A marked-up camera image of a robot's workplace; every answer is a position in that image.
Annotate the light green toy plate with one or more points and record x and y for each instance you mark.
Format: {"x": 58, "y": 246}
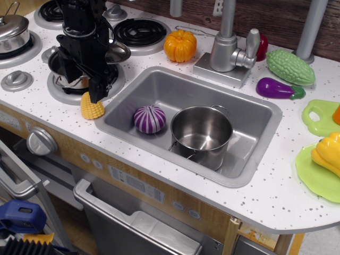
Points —
{"x": 317, "y": 179}

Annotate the silver dishwasher door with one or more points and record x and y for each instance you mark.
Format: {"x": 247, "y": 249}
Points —
{"x": 123, "y": 225}

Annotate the lidded steel pot far left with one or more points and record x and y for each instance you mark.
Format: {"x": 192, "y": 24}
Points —
{"x": 14, "y": 30}

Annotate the light green toy cutting board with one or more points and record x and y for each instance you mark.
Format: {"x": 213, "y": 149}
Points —
{"x": 318, "y": 117}

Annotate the yellow toy corn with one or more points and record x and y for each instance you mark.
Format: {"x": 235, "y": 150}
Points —
{"x": 91, "y": 110}

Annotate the steel pot on stove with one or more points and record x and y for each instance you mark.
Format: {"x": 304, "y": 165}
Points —
{"x": 80, "y": 83}

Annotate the steel pot in sink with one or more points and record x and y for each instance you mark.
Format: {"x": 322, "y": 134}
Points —
{"x": 201, "y": 134}

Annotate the grey post left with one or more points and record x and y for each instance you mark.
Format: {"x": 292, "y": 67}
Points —
{"x": 176, "y": 7}

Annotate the grey stove knob front left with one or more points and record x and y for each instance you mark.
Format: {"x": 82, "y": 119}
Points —
{"x": 16, "y": 81}

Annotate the yellow toy bell pepper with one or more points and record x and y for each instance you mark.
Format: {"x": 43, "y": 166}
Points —
{"x": 326, "y": 153}

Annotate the red toy apple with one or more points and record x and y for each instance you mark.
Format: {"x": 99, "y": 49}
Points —
{"x": 262, "y": 49}

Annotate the grey oven dial knob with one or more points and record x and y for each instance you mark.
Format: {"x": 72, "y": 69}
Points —
{"x": 40, "y": 142}

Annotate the silver oven door handle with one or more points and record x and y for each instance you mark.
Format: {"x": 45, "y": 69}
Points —
{"x": 16, "y": 177}

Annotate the black coil burner back left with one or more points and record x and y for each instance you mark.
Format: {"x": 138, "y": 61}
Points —
{"x": 49, "y": 16}

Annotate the orange toy piece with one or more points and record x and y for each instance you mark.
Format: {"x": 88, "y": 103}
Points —
{"x": 336, "y": 115}

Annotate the grey stove knob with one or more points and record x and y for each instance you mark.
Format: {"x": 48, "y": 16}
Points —
{"x": 115, "y": 14}
{"x": 47, "y": 54}
{"x": 16, "y": 81}

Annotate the orange toy pumpkin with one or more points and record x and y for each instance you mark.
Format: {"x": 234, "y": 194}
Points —
{"x": 180, "y": 46}

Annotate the grey post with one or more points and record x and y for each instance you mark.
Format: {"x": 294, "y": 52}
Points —
{"x": 310, "y": 30}
{"x": 176, "y": 7}

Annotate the silver toy faucet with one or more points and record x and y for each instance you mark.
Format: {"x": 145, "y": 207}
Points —
{"x": 226, "y": 63}

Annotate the white bracket on wall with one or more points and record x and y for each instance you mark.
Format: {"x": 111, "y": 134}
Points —
{"x": 218, "y": 8}

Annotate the purple toy eggplant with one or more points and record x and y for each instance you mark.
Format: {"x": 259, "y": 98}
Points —
{"x": 271, "y": 88}

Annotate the grey stove knob back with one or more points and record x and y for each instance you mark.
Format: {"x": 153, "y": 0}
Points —
{"x": 115, "y": 14}

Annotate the black coil burner back right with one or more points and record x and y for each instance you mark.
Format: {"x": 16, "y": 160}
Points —
{"x": 143, "y": 36}

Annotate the purple white striped toy onion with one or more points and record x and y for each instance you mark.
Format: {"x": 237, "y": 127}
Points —
{"x": 149, "y": 119}

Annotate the green toy bitter melon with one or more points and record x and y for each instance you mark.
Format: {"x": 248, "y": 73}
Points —
{"x": 290, "y": 68}

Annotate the blue clamp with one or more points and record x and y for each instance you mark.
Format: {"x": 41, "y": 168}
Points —
{"x": 22, "y": 217}

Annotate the grey post right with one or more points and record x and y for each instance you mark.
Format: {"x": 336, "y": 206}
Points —
{"x": 310, "y": 30}

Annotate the steel pot lid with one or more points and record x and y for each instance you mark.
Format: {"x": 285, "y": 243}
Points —
{"x": 117, "y": 53}

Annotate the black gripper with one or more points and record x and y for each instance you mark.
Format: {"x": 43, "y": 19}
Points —
{"x": 86, "y": 55}

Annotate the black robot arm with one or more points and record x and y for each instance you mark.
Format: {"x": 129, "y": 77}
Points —
{"x": 80, "y": 18}

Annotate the grey stove knob middle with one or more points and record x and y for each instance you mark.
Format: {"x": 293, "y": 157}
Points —
{"x": 47, "y": 54}

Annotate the yellow tape piece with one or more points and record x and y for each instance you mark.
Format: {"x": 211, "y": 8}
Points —
{"x": 39, "y": 238}

